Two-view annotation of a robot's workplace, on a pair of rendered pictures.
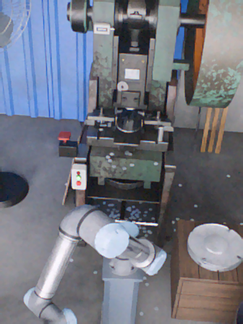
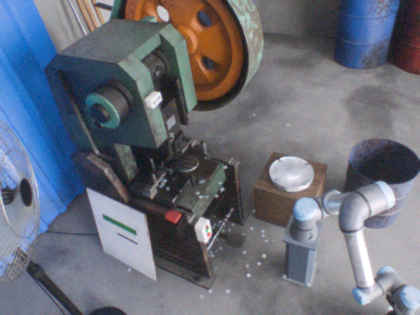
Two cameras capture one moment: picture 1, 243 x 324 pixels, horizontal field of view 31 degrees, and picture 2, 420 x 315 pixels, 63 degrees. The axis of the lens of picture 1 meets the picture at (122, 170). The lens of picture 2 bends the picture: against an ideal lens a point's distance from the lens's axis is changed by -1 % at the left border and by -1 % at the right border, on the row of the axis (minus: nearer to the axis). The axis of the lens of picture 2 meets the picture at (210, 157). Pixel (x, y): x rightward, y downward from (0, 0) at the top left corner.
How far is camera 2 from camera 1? 1.57 m
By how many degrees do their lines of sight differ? 43
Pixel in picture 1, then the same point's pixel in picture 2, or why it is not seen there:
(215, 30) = (248, 31)
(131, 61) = (167, 112)
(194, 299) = not seen: hidden behind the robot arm
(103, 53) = (157, 122)
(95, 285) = (262, 278)
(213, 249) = (296, 175)
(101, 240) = (391, 198)
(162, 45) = (185, 79)
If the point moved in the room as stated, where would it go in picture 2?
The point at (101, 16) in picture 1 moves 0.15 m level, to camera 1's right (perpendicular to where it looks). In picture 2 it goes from (145, 90) to (163, 72)
